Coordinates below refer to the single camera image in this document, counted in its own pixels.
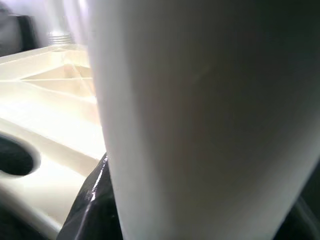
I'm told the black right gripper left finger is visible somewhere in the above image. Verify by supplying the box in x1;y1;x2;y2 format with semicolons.
57;152;123;240

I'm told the white plastic table leg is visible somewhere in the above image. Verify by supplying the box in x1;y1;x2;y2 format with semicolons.
47;0;88;47
87;0;320;240

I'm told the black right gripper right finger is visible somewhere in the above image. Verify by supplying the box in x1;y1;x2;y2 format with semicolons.
284;159;320;240

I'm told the white plastic table top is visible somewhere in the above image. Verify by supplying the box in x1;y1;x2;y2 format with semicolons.
0;43;111;233

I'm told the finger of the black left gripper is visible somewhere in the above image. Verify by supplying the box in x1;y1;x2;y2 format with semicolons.
0;134;35;178

